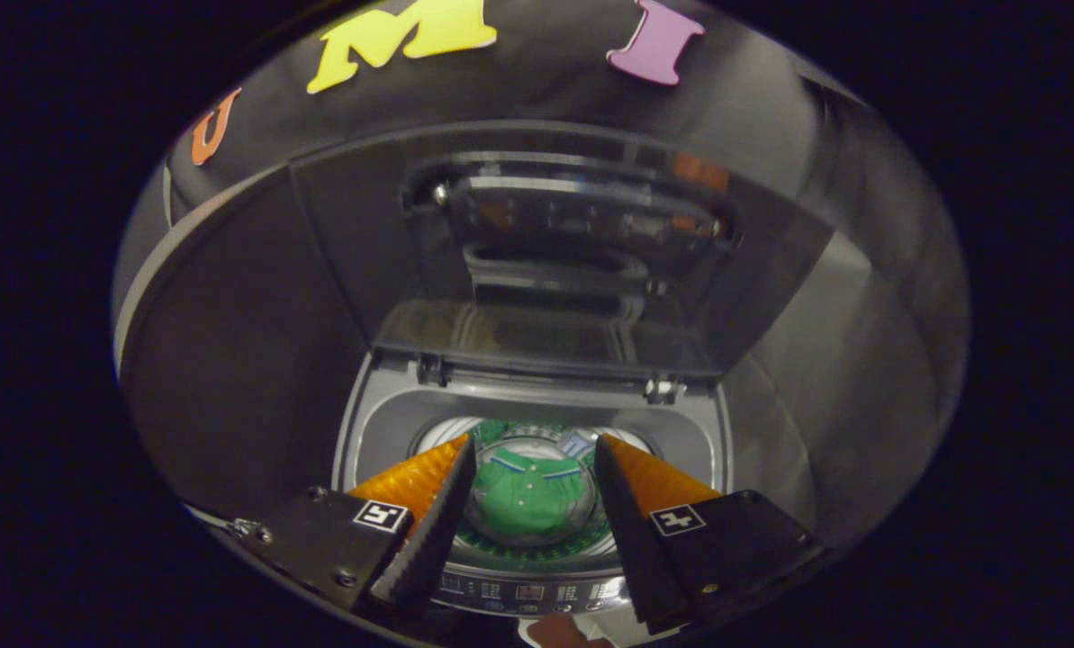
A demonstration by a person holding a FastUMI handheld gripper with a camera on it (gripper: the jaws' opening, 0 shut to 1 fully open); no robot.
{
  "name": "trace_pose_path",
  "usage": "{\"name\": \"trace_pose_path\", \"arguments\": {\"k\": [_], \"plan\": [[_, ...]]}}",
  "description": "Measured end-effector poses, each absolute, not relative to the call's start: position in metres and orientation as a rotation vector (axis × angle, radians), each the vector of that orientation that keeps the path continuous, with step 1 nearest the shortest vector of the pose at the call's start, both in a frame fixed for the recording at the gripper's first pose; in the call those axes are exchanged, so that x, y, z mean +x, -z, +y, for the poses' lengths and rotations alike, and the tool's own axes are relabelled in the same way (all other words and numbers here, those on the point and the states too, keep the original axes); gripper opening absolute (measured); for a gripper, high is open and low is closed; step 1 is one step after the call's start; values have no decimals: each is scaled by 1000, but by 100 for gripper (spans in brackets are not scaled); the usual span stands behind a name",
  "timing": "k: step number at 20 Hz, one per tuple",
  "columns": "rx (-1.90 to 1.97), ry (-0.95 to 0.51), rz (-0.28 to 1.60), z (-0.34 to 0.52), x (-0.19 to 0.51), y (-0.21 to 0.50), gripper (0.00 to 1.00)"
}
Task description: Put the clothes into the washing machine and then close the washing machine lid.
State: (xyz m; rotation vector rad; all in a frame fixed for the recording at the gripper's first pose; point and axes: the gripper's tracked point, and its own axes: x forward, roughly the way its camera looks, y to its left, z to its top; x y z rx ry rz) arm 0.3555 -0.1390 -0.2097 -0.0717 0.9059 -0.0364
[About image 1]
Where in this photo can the grey cabinet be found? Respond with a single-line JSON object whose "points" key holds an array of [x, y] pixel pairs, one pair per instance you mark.
{"points": [[230, 360]]}

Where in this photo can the green polo shirt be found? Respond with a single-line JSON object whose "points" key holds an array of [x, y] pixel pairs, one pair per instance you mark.
{"points": [[527, 499]]}

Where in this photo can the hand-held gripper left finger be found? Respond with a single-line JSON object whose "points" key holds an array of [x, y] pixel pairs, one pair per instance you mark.
{"points": [[428, 540]]}

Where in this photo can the black backdrop cloth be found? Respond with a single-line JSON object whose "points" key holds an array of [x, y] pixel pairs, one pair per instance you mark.
{"points": [[546, 90]]}

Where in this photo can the dark washing machine lid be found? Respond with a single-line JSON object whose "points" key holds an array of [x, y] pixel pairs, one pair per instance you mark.
{"points": [[347, 252]]}

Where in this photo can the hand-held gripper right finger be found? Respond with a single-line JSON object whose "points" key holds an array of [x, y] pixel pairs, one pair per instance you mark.
{"points": [[631, 531]]}

